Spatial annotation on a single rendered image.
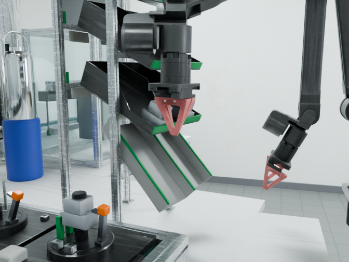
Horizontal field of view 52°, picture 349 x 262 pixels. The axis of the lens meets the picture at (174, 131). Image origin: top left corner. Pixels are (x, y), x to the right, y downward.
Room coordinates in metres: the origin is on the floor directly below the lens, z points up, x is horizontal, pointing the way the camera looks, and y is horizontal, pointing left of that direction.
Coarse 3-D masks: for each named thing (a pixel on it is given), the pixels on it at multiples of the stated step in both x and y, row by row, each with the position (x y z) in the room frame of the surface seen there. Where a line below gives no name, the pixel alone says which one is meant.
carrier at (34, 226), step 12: (0, 204) 0.83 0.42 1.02; (0, 216) 0.82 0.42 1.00; (24, 216) 0.84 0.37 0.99; (36, 216) 0.89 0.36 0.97; (0, 228) 0.77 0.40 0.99; (12, 228) 0.78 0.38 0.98; (24, 228) 0.81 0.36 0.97; (36, 228) 0.81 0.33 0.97; (48, 228) 0.82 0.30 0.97; (0, 240) 0.75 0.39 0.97; (12, 240) 0.75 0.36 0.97; (24, 240) 0.75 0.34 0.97
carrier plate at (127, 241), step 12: (108, 228) 0.81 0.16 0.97; (120, 228) 0.81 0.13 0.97; (36, 240) 0.75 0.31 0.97; (120, 240) 0.75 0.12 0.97; (132, 240) 0.75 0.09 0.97; (144, 240) 0.75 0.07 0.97; (36, 252) 0.70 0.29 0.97; (120, 252) 0.70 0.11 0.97; (132, 252) 0.70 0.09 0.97; (144, 252) 0.73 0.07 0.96
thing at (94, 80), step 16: (96, 64) 1.03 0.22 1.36; (96, 80) 0.98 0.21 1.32; (128, 80) 1.08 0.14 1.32; (144, 80) 1.05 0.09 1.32; (96, 96) 0.98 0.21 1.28; (128, 96) 1.06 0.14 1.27; (144, 96) 1.05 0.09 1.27; (128, 112) 0.92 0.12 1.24; (144, 128) 0.89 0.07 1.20; (160, 128) 0.89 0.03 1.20
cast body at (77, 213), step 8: (80, 192) 0.72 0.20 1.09; (64, 200) 0.71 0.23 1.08; (72, 200) 0.70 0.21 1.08; (80, 200) 0.70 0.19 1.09; (88, 200) 0.71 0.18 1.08; (64, 208) 0.71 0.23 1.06; (72, 208) 0.70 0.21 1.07; (80, 208) 0.69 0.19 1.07; (88, 208) 0.71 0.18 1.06; (64, 216) 0.71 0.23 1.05; (72, 216) 0.70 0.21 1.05; (80, 216) 0.69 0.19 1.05; (88, 216) 0.69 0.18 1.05; (96, 216) 0.71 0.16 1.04; (64, 224) 0.71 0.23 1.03; (72, 224) 0.70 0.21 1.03; (80, 224) 0.69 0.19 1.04; (88, 224) 0.69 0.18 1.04
